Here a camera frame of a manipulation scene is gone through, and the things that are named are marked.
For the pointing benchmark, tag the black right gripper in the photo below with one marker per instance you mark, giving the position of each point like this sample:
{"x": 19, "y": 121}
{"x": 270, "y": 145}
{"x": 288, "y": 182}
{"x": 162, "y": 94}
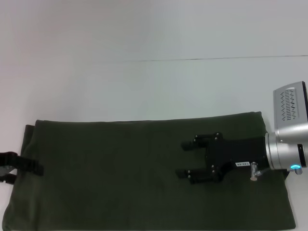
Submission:
{"x": 237, "y": 151}

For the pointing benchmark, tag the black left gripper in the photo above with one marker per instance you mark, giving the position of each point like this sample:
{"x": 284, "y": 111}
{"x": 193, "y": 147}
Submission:
{"x": 7, "y": 162}

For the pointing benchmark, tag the dark green FREE! t-shirt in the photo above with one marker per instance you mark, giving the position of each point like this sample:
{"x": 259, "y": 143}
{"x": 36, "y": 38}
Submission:
{"x": 120, "y": 180}

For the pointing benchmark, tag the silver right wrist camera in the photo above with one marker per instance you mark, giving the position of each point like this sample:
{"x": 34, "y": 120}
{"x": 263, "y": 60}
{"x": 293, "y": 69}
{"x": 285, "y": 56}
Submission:
{"x": 290, "y": 106}

